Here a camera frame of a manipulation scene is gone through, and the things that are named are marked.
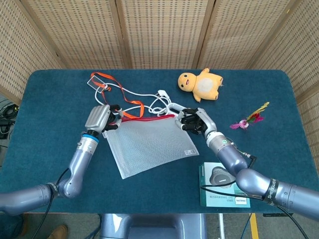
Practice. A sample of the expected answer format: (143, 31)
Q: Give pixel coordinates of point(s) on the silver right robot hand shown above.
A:
(204, 122)

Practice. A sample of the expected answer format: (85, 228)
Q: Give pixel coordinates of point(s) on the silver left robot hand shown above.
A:
(97, 118)

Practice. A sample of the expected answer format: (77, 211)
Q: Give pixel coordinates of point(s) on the clear mesh zipper pouch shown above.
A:
(149, 144)

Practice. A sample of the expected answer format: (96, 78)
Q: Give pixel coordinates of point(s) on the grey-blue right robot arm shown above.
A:
(251, 179)

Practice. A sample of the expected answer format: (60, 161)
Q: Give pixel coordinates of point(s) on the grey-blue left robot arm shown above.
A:
(79, 161)

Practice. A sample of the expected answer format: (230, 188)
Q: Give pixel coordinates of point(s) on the clear plastic badge holder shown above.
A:
(96, 83)

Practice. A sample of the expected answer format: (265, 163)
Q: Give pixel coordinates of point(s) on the yellow plush toy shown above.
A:
(207, 85)

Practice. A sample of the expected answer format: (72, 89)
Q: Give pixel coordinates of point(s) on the colourful feather shuttlecock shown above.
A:
(243, 124)

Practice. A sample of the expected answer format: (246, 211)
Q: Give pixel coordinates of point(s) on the blue carpet table cover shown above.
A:
(49, 112)

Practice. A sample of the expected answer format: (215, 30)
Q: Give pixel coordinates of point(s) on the green Philips product box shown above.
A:
(219, 194)

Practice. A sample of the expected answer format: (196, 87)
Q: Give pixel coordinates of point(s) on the woven rattan folding screen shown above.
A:
(162, 32)

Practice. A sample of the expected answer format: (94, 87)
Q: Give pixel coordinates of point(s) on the grey-blue robot torso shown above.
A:
(154, 226)

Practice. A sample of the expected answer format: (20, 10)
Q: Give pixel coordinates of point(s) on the brown shoe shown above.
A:
(58, 231)

